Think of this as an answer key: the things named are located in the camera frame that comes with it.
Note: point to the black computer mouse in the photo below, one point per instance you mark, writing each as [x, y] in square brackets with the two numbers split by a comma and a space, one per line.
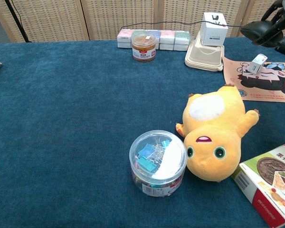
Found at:
[254, 29]

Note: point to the small white box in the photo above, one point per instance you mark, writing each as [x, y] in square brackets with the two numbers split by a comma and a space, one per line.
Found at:
[257, 64]

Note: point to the large white cube box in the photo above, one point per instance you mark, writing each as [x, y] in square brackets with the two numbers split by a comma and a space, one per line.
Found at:
[213, 34]

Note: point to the cartoon printed mat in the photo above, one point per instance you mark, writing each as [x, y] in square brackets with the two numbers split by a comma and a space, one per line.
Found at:
[263, 82]

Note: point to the beige clamshell food container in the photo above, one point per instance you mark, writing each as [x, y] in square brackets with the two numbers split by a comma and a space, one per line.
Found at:
[204, 59]

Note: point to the pink tissue pack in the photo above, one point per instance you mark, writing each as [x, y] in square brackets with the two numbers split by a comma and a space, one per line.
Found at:
[167, 39]
[124, 39]

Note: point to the blue tissue pack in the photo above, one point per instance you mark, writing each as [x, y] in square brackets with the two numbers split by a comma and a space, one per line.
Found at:
[157, 38]

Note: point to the yellow plush toy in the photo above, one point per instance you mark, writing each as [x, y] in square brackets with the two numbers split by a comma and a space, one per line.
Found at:
[213, 133]

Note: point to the amber jar with orange label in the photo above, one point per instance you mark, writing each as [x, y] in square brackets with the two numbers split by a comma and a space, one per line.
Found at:
[143, 48]

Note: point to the red green food box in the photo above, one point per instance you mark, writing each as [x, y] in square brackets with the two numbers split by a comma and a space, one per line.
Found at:
[268, 180]

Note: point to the clear jar of binder clips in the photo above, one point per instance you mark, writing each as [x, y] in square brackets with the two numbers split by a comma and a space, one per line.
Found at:
[156, 164]

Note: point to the wicker folding screen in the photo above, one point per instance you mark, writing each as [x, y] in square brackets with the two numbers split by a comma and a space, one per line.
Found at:
[50, 19]

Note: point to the black tripod pole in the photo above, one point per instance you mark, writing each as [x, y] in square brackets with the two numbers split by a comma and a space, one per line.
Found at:
[15, 17]

